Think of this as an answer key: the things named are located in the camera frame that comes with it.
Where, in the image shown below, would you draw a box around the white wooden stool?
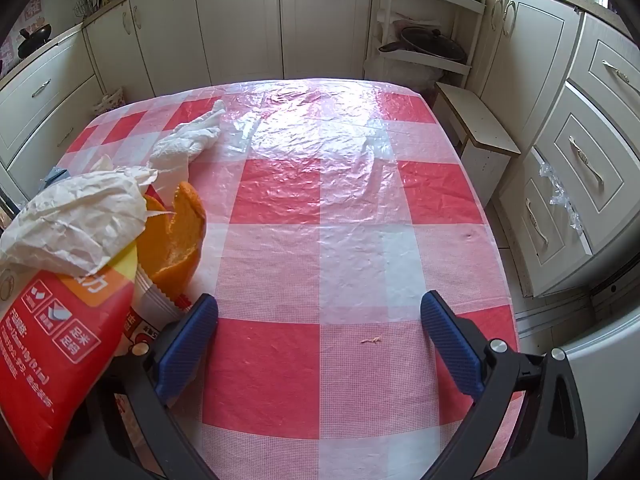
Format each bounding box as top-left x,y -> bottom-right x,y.
434,81 -> 522,208

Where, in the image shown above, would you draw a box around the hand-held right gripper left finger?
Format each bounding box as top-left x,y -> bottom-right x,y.
100,294 -> 221,480

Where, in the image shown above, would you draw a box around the pink wall stickers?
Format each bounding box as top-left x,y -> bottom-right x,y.
0,0 -> 45,68

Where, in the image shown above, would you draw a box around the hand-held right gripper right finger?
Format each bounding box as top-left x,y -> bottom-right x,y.
420,290 -> 588,480

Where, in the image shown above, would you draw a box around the large orange peel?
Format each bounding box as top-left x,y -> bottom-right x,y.
136,180 -> 207,296

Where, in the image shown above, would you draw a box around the red printed packaging bag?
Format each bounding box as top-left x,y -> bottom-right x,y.
0,240 -> 151,480

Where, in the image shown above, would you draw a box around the white appliance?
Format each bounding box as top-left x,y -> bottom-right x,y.
560,305 -> 640,480

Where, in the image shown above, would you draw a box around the cream base cabinet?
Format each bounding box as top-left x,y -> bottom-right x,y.
462,0 -> 586,161
82,0 -> 377,111

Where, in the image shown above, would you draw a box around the crumpled white tissue paper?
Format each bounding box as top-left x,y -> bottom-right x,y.
150,100 -> 224,181

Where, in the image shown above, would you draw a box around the black pan with lid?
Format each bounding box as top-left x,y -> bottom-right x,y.
378,26 -> 468,63

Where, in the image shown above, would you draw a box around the printed shopping bag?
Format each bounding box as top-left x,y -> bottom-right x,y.
94,87 -> 125,116

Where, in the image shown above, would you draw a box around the red checkered plastic tablecloth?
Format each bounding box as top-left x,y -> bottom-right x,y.
52,77 -> 521,480

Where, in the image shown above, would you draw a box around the black wok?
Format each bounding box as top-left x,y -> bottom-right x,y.
17,22 -> 53,58

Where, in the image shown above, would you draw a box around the cream drawer cabinet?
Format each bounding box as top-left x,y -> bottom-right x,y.
510,10 -> 640,301
0,25 -> 123,198

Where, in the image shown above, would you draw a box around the white zigzag-edged snack wrapper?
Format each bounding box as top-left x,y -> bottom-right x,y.
127,265 -> 193,361

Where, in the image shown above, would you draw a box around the clear plastic wrap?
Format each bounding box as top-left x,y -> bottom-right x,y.
539,162 -> 583,233

